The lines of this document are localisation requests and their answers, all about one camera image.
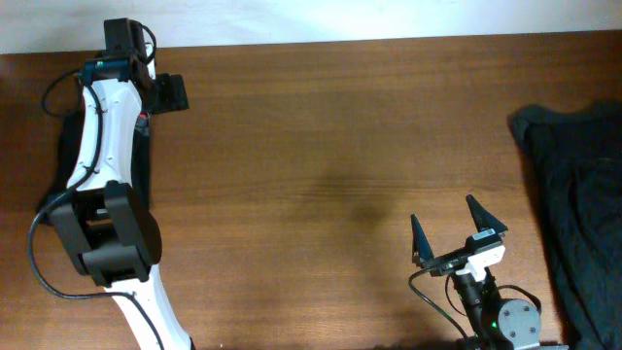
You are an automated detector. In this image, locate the dark clothes pile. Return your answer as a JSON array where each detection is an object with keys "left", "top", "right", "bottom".
[{"left": 508, "top": 100, "right": 621, "bottom": 349}]

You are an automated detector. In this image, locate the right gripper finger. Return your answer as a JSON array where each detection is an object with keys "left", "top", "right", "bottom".
[
  {"left": 466, "top": 194, "right": 508, "bottom": 237},
  {"left": 410, "top": 214, "right": 434, "bottom": 267}
]

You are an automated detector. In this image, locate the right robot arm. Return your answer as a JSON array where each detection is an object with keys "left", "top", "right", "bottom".
[{"left": 408, "top": 194, "right": 541, "bottom": 349}]

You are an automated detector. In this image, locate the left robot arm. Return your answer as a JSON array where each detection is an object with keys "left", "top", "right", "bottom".
[{"left": 44, "top": 58, "right": 194, "bottom": 349}]

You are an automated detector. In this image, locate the black leggings red waistband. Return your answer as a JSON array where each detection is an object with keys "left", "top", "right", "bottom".
[{"left": 34, "top": 109, "right": 153, "bottom": 226}]

